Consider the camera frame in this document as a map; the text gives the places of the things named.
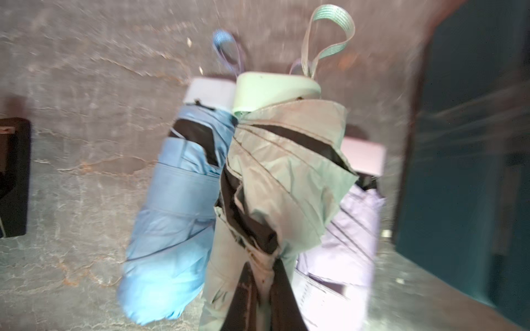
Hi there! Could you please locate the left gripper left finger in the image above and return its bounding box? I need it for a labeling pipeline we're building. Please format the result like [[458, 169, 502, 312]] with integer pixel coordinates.
[[220, 262, 258, 331]]

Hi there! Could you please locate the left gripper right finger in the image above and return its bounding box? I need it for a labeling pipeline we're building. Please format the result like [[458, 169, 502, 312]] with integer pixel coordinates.
[[270, 259, 308, 331]]

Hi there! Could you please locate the green umbrella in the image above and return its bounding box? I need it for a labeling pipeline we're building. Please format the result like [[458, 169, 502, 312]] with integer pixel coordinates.
[[198, 3, 359, 331]]

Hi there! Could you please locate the teal drawer cabinet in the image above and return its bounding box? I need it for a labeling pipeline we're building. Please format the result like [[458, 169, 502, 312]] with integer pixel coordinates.
[[393, 1, 529, 328]]

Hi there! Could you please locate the left purple umbrella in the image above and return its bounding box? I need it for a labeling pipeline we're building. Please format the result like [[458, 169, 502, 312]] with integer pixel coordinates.
[[292, 137, 386, 330]]

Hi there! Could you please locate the left blue umbrella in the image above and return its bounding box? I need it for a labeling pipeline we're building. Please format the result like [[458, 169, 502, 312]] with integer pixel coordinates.
[[116, 28, 239, 326]]

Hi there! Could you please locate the black wall bracket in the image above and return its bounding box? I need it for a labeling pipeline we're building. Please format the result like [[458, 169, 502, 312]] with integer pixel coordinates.
[[1, 117, 31, 239]]

